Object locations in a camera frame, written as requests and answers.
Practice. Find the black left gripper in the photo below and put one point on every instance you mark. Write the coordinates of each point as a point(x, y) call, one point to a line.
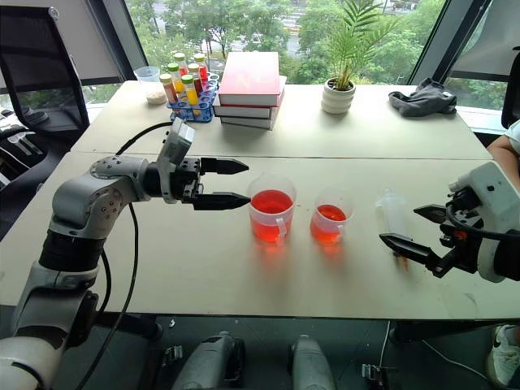
point(187, 178)

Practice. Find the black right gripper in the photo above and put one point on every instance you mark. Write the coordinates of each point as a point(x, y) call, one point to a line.
point(463, 248)

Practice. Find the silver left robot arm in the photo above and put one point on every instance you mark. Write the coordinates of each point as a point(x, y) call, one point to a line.
point(81, 199)

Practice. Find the clear plastic syringe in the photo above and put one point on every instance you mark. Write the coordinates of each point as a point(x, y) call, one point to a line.
point(392, 215)

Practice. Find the large beaker red liquid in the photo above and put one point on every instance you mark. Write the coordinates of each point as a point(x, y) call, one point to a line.
point(271, 211)

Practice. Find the small beaker red liquid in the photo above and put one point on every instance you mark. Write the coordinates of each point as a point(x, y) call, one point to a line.
point(330, 221)

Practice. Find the empty clear measuring cup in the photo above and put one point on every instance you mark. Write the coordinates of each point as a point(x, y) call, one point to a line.
point(147, 75)

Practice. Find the blue test tube rack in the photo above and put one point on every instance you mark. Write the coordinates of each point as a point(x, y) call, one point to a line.
point(201, 103)

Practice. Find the green-capped tube yellow liquid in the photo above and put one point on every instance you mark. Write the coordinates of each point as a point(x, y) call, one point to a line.
point(176, 79)
point(190, 91)

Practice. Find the thick red hardcover book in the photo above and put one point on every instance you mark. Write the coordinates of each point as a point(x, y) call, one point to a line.
point(252, 77)

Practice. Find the seated person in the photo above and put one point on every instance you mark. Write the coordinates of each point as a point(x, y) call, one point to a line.
point(505, 150)

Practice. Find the crumpled grey cloth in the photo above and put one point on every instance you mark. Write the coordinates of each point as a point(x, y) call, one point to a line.
point(424, 99)

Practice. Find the potted palm in white pot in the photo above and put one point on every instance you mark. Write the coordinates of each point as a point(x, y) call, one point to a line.
point(338, 97)

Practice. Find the white sneaker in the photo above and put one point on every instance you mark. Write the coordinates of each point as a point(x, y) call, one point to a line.
point(505, 357)

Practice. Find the black chair backrest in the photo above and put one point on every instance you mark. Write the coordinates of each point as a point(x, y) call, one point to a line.
point(512, 89)

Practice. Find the grey rounded robot leg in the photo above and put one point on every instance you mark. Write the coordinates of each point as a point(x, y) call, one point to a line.
point(310, 365)
point(207, 361)

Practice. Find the black chair with armrest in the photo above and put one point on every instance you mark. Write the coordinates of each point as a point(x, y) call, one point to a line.
point(24, 162)

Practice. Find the black mesh office chair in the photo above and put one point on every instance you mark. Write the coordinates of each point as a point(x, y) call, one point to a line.
point(36, 73)

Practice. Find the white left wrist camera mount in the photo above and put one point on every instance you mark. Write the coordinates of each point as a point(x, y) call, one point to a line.
point(175, 142)

